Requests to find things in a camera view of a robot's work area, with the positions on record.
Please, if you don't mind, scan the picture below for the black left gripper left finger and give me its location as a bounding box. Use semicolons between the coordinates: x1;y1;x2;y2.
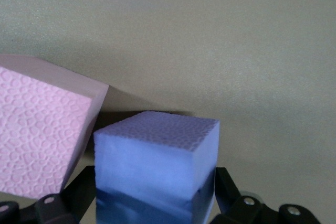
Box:
0;166;97;224

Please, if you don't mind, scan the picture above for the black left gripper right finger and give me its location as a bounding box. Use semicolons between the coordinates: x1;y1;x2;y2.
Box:
211;167;322;224

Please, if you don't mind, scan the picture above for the pink foam cube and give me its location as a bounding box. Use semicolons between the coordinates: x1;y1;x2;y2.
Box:
0;54;110;201

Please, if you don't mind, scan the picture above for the purple foam cube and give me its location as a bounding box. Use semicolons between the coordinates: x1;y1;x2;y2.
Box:
93;110;221;224

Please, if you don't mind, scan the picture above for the brown table cover sheet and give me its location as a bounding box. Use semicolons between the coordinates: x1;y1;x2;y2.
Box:
0;0;336;224

